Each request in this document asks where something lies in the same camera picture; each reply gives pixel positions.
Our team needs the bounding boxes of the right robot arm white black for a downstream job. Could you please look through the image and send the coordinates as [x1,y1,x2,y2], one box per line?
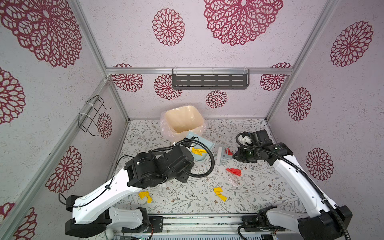
[233,130,353,240]

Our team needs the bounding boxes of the beige trash bin with liner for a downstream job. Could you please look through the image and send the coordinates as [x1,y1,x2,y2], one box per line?
[160,106,206,143]

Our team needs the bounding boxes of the red paper scrap upper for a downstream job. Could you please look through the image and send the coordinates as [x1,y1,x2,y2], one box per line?
[225,148,233,156]

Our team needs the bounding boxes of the pink paper scrap right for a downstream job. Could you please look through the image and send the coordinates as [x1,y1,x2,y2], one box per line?
[229,178,239,189]

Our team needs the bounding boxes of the red paper scrap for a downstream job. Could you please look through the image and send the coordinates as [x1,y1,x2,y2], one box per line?
[225,148,233,156]
[226,168,242,177]

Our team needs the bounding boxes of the yellow paper scrap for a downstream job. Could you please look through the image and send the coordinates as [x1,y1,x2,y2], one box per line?
[214,187,228,202]
[139,191,153,204]
[191,148,207,156]

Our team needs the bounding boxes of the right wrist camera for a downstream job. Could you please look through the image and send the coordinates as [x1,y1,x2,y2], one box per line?
[239,136,253,147]

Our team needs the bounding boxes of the black wire wall rack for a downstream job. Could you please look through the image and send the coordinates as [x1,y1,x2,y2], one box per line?
[78,95,113,139]

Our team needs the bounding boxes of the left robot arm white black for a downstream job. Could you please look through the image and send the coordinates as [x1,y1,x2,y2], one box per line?
[62,139,215,239]

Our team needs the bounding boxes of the teal hand brush white bristles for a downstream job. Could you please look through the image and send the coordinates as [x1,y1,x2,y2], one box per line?
[217,146,233,166]

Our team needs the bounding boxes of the teal plastic dustpan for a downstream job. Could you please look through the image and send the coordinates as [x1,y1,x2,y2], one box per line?
[183,130,216,163]

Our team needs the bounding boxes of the dark metal wall shelf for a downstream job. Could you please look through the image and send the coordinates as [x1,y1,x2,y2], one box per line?
[171,69,250,90]

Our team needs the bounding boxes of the red paper scrap lower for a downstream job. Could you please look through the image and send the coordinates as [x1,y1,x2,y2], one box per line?
[226,168,242,177]

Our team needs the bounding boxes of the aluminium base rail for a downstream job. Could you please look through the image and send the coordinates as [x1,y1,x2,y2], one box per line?
[76,212,331,236]

